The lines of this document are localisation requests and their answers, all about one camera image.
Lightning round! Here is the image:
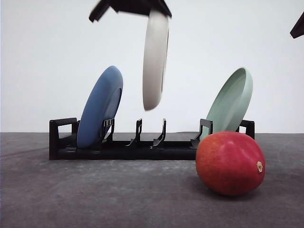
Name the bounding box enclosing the blue plate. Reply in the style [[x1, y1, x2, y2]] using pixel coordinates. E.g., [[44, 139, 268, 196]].
[[77, 66, 124, 149]]

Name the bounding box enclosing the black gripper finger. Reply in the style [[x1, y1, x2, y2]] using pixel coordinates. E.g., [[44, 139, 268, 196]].
[[290, 12, 304, 38], [89, 0, 172, 23]]

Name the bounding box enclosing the red pomegranate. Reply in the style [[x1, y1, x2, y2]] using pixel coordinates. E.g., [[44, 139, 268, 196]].
[[195, 131, 266, 196]]

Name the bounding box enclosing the white plate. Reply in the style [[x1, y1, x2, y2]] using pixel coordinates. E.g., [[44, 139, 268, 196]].
[[142, 9, 170, 111]]

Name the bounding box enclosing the black plastic dish rack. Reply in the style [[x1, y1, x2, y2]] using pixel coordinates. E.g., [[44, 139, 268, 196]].
[[49, 117, 255, 161]]

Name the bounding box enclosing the green plate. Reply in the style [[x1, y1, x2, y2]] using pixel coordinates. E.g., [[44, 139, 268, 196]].
[[201, 68, 253, 141]]

